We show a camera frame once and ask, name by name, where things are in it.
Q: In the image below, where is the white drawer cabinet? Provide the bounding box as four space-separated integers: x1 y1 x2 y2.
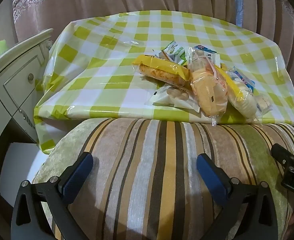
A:
0 28 53 142

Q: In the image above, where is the blue sunflower seed packet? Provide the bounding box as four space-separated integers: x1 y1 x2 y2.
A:
194 44 221 67

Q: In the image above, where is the yellow long bread packet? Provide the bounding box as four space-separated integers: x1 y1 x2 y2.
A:
132 55 190 87

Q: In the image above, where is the white macadamia nut packet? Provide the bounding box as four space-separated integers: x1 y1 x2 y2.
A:
145 85 200 113

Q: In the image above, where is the small clear biscuit packet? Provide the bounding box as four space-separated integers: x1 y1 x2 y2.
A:
254 94 273 116

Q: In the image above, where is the orange cracker clear packet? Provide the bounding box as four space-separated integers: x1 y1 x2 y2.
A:
186 47 228 126

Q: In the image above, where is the green white checkered tablecloth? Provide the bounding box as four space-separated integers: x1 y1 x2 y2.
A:
34 10 294 154

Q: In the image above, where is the yellow white wafer packet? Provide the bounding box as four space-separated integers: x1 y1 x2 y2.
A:
217 63 257 120

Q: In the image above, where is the striped sofa cushion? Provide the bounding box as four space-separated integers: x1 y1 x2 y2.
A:
34 118 294 239

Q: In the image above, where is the green white snack packet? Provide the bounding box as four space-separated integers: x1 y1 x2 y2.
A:
161 41 186 66

